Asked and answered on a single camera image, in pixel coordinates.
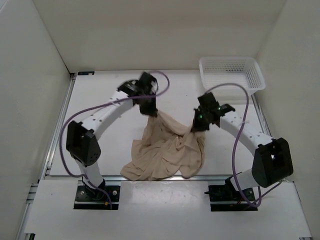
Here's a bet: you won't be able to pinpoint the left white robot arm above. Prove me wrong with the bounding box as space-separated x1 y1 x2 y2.
66 72 158 200

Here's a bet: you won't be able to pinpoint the purple cable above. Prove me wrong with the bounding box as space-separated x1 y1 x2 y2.
58 71 171 211
203 83 287 208

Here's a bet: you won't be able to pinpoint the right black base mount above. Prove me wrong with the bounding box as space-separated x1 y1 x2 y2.
205 185 258 212

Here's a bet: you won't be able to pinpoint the aluminium frame rail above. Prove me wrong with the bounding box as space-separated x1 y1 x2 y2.
24 70 312 240

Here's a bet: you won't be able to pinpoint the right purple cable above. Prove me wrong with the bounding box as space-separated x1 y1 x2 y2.
203 83 287 208

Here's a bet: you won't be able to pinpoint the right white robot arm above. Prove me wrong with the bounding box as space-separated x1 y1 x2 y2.
191 92 294 200

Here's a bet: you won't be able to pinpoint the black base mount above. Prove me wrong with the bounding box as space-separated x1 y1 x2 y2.
73 181 121 211
205 185 258 212

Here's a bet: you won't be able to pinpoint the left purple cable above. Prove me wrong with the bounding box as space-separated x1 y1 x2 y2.
58 71 171 211

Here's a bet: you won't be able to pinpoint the white plastic basket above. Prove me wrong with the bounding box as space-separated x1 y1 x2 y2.
199 56 266 96

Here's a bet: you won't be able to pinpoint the beige trousers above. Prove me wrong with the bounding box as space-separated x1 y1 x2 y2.
120 111 206 181

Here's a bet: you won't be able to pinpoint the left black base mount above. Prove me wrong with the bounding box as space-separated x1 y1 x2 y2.
73 181 121 211

